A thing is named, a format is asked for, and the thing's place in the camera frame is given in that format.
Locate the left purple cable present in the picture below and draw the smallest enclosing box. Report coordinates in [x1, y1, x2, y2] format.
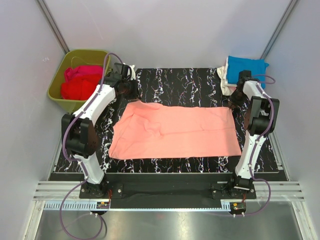
[60, 52, 127, 238]

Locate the white folded t shirt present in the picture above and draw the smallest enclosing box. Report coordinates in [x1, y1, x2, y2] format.
[223, 57, 237, 87]

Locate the corner aluminium post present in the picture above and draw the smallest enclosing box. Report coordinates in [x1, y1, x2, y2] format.
[35, 0, 70, 54]
[260, 0, 300, 59]

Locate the left corner aluminium post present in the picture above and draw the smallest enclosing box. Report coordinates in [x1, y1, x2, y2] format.
[35, 0, 70, 54]

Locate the small controller board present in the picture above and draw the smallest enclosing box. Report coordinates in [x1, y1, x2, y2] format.
[96, 200, 111, 209]
[230, 201, 247, 213]

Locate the light pink folded t shirt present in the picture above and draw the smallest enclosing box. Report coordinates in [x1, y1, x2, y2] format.
[228, 86, 236, 93]

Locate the red t shirt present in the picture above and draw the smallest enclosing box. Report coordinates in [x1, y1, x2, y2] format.
[60, 74, 101, 101]

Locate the aluminium frame rail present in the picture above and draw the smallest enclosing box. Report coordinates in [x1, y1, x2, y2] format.
[33, 181, 305, 202]

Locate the cream folded t shirt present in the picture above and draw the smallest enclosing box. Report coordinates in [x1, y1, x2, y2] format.
[216, 66, 233, 96]

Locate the salmon pink t shirt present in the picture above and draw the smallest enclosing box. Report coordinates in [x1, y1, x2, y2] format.
[108, 101, 242, 160]

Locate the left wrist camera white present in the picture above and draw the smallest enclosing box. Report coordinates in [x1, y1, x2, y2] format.
[129, 65, 136, 81]

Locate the white slotted cable duct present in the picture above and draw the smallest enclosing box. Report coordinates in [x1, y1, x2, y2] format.
[43, 200, 231, 212]

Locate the magenta t shirt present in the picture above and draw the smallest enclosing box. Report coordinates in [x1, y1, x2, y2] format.
[64, 65, 103, 82]

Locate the left small controller board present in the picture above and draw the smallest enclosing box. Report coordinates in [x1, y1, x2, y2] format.
[96, 200, 111, 209]

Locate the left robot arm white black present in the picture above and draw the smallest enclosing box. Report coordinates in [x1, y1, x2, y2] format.
[61, 63, 140, 198]

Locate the right corner aluminium post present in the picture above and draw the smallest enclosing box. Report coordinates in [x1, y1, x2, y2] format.
[260, 0, 300, 59]

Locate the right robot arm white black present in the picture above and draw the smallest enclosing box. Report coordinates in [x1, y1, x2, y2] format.
[225, 70, 280, 199]

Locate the right small controller board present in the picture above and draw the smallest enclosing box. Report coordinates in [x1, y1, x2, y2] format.
[230, 201, 247, 213]

